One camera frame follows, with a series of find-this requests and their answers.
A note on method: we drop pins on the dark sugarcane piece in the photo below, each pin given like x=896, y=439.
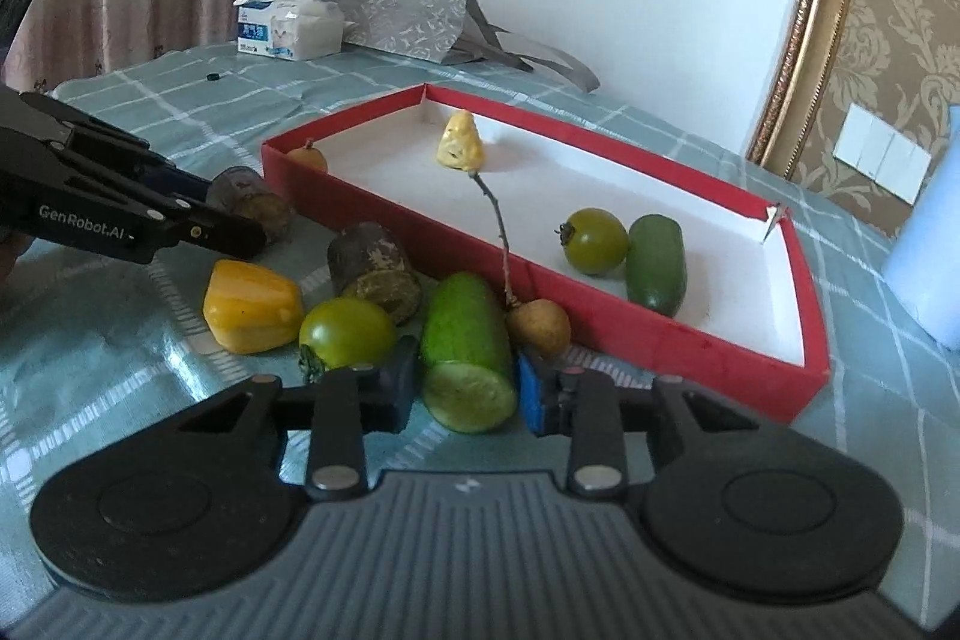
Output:
x=251, y=197
x=375, y=269

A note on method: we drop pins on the small brown longan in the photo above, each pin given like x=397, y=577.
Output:
x=309, y=157

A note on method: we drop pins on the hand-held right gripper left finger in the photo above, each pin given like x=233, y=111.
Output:
x=409, y=385

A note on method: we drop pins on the cut green cucumber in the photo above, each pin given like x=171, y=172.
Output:
x=465, y=340

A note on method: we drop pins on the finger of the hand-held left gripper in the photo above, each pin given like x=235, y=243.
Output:
x=184, y=184
x=225, y=237

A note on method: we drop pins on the red shallow cardboard tray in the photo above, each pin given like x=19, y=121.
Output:
x=525, y=190

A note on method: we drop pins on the gold wall frame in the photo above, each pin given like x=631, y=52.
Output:
x=810, y=10

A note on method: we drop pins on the white tissue pack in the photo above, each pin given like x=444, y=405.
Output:
x=292, y=29

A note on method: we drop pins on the pale yellow jackfruit piece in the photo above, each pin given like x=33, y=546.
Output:
x=459, y=145

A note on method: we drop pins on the brown longan with long stem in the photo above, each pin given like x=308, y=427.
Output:
x=538, y=326

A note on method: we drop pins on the light blue electric kettle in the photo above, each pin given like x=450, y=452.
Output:
x=926, y=265

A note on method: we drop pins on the green tomato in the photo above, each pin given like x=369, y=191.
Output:
x=346, y=331
x=596, y=241

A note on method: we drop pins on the white wall switch panel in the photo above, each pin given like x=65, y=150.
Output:
x=881, y=153

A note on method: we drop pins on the grey patterned bag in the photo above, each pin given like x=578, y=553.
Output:
x=405, y=6

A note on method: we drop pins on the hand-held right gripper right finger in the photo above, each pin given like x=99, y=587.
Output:
x=534, y=396

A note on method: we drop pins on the whole green cucumber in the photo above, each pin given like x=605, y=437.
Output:
x=656, y=265

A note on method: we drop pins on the teal checked tablecloth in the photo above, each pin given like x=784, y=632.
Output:
x=150, y=108

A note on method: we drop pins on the yellow bell pepper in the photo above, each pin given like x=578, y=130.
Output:
x=251, y=306

